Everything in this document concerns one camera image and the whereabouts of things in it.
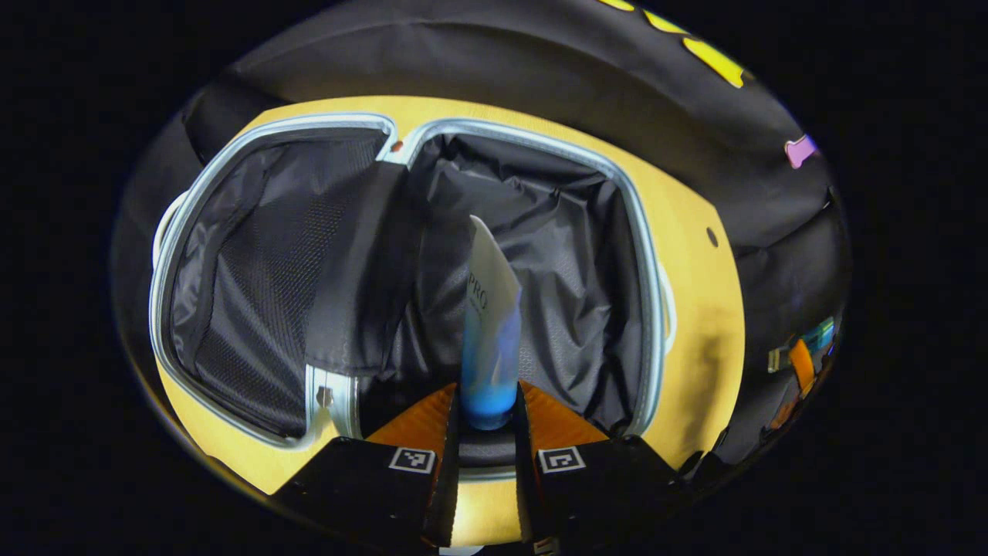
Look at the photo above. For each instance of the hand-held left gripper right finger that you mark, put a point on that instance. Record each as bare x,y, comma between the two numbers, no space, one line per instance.
525,486

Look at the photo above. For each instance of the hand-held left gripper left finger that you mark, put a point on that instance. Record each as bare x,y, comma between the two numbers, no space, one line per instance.
450,486

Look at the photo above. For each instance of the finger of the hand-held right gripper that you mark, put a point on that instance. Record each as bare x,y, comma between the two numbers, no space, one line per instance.
803,367

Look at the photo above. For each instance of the blue and white skincare tube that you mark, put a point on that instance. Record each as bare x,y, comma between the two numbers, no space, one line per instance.
490,347

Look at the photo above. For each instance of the light blue suitcase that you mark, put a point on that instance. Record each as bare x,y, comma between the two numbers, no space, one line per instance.
255,309

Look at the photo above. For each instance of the small blue object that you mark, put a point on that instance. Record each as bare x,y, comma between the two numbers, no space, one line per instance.
818,336

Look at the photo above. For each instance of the black backdrop cloth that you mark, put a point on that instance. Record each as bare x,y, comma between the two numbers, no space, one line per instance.
540,62

